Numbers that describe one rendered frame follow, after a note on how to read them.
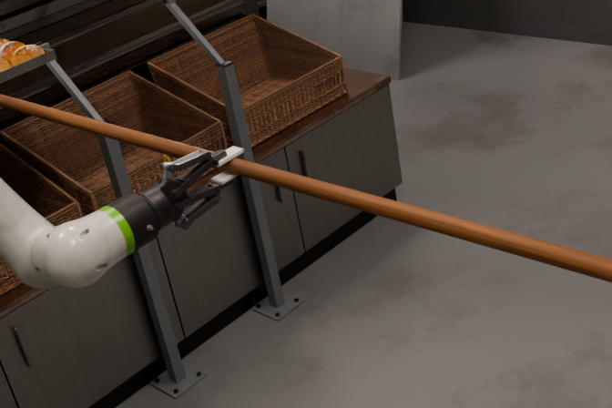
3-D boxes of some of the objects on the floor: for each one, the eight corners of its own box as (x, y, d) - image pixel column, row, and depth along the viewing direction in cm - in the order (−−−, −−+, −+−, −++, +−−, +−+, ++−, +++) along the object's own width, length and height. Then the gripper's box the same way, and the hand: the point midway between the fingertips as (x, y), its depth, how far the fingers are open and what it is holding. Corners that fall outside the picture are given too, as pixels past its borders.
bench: (-220, 521, 282) (-309, 372, 255) (312, 176, 426) (290, 58, 399) (-147, 617, 244) (-241, 455, 218) (410, 203, 388) (392, 76, 362)
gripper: (119, 169, 159) (219, 116, 173) (141, 248, 166) (235, 190, 180) (146, 178, 154) (247, 122, 168) (168, 259, 161) (262, 198, 175)
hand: (228, 165), depth 172 cm, fingers closed on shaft, 3 cm apart
